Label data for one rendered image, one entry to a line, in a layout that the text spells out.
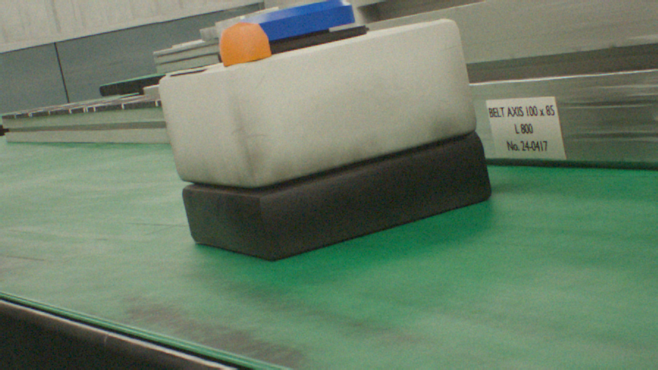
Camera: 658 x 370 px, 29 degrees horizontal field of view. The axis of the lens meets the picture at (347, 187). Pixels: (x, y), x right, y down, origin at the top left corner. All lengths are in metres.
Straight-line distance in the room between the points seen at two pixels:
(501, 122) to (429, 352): 0.24
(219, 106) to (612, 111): 0.13
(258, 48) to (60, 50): 11.75
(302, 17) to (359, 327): 0.15
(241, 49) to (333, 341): 0.13
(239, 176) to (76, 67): 11.78
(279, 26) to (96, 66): 11.82
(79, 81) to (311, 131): 11.78
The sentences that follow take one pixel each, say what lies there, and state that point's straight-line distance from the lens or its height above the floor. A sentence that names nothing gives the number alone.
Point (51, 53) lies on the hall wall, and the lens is 12.10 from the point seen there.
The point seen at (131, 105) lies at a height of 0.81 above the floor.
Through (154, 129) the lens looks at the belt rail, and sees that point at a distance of 1.03.
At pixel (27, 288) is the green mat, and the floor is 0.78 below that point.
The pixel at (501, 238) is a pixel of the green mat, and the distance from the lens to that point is 0.35.
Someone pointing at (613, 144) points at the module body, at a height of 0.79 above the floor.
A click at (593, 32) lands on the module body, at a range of 0.43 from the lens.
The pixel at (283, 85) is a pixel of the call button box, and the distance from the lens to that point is 0.39.
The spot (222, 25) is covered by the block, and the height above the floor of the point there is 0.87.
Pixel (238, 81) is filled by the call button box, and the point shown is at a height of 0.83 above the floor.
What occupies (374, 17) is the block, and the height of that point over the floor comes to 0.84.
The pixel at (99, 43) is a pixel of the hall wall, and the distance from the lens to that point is 12.26.
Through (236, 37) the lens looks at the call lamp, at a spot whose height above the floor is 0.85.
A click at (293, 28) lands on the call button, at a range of 0.41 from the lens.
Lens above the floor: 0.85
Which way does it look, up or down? 7 degrees down
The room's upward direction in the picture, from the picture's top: 12 degrees counter-clockwise
